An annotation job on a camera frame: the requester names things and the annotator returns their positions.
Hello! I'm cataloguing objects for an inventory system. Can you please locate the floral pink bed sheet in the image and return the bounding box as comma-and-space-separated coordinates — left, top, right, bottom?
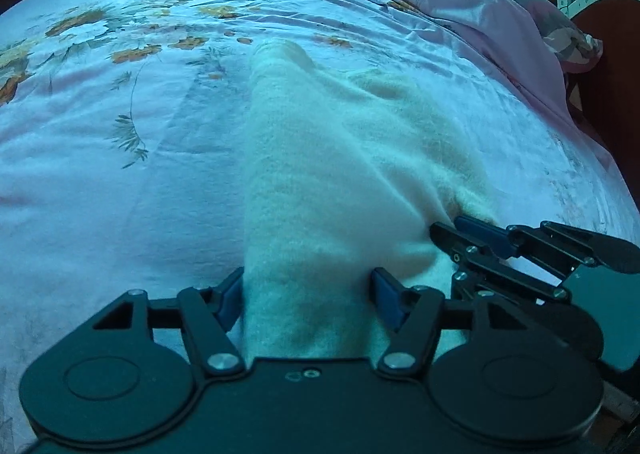
1, 0, 639, 453

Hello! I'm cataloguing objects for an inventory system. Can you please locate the cream white knitted garment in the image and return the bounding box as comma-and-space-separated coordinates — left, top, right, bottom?
243, 40, 497, 360

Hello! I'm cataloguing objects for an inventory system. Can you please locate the pink crumpled blanket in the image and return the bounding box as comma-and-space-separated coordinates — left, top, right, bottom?
326, 0, 614, 171

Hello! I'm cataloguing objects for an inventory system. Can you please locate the red white headboard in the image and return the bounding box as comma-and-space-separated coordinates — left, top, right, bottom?
550, 0, 639, 201

